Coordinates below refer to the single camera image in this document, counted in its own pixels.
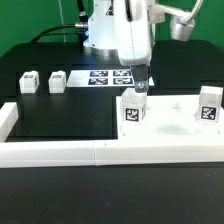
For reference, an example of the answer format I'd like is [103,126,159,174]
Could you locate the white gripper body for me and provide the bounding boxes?
[113,0,152,66]

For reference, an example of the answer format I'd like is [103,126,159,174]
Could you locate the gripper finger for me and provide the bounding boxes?
[131,64,148,93]

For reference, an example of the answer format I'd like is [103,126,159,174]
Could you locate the white square table top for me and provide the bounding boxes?
[116,95,224,140]

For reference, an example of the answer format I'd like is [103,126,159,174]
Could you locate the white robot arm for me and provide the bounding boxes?
[84,0,203,93]

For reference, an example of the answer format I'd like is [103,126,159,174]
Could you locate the white marker sheet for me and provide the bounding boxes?
[66,69,155,88]

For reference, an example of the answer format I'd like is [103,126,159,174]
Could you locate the white U-shaped obstacle fence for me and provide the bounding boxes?
[0,102,224,168]

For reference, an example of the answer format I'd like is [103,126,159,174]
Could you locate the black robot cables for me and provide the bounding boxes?
[30,0,90,44]

